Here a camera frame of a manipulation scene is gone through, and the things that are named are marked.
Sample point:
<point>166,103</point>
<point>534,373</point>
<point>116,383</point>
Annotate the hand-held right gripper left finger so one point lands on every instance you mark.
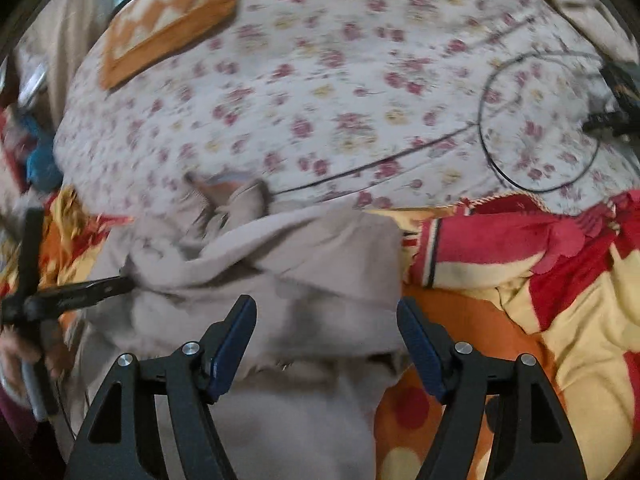
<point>231,347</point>

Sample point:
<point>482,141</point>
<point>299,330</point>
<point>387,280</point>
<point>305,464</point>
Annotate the beige garment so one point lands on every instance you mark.
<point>300,280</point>

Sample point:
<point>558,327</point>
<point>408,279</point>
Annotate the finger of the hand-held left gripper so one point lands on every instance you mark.
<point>95,292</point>

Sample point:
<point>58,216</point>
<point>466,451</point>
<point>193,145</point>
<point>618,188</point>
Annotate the floral quilt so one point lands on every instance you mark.
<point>325,85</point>

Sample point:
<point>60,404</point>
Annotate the beige curtain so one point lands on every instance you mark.
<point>70,20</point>

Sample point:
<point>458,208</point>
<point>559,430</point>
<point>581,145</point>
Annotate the orange checkered cushion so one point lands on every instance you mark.
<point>165,15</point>

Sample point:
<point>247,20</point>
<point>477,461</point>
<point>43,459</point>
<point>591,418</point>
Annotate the red orange printed blanket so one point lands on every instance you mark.
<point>575,335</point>

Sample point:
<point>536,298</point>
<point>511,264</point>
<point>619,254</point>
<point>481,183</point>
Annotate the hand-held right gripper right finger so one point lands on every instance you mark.
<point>421,350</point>

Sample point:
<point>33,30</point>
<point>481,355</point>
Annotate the blue bag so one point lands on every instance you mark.
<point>42,165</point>

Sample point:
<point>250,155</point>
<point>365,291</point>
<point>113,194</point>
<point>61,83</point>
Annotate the beige cloth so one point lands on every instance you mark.
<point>580,0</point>

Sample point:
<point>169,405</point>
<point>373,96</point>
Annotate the black clamp device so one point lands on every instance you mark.
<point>607,120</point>

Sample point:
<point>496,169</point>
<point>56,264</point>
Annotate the person's left hand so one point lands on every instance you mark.
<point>12,360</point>

